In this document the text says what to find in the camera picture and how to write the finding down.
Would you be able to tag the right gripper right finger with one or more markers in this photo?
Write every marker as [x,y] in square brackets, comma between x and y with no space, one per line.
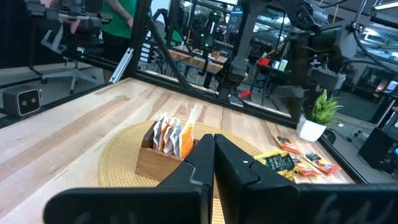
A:
[239,174]

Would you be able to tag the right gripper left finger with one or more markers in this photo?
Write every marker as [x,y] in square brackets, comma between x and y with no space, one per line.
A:
[196,168]

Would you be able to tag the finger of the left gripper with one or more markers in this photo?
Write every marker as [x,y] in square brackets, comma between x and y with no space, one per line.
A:
[310,102]
[293,109]

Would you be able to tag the mango magic tea packet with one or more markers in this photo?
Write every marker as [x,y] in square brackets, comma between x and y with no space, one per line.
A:
[304,170]
[321,163]
[286,144]

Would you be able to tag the yellow black tea packet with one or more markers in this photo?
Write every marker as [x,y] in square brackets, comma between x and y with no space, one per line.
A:
[275,161]

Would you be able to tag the brown wooden tea box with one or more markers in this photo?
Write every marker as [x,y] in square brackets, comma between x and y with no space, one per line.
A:
[155,165]

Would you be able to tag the black background robot arm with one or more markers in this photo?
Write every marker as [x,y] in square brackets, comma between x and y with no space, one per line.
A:
[211,28]

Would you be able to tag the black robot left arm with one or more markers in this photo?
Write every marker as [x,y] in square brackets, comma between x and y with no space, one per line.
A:
[245,37]

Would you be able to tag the green plant in white pot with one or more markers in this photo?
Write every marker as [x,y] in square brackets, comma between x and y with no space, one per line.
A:
[311,130]

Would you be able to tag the round woven straw placemat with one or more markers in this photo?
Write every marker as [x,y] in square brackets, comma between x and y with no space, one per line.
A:
[124,155]

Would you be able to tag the black cabinet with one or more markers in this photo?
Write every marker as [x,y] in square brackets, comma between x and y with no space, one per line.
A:
[376,146]

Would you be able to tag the wooden background table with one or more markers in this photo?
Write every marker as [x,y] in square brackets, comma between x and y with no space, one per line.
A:
[192,60]

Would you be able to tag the grey swivel chair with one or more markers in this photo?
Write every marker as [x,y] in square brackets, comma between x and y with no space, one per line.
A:
[74,73]

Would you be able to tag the person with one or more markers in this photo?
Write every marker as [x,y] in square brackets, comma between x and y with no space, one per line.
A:
[119,18]

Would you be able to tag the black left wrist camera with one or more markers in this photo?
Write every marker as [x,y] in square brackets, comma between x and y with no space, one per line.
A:
[342,42]

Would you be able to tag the grey table-level camera box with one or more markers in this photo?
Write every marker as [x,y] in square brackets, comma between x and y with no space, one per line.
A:
[21,101]

